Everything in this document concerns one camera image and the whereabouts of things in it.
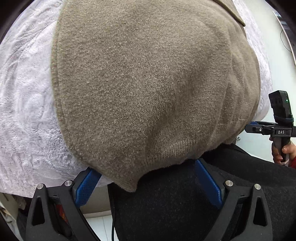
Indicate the lavender embossed bedspread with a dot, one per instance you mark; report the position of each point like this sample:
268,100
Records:
33,149

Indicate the taupe knit sweater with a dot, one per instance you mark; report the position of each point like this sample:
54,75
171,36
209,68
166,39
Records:
143,85

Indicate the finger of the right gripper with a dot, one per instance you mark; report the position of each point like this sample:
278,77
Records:
252,127

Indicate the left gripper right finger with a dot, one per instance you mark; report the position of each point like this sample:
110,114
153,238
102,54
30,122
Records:
243,211

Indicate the person's right hand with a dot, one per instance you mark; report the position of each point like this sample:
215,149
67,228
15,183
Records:
288,149

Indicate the black trousers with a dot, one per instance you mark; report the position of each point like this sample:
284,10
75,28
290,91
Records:
170,204

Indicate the red sleeve forearm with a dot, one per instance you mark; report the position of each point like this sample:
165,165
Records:
292,163

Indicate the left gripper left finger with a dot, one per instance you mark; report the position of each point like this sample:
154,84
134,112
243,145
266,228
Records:
55,211

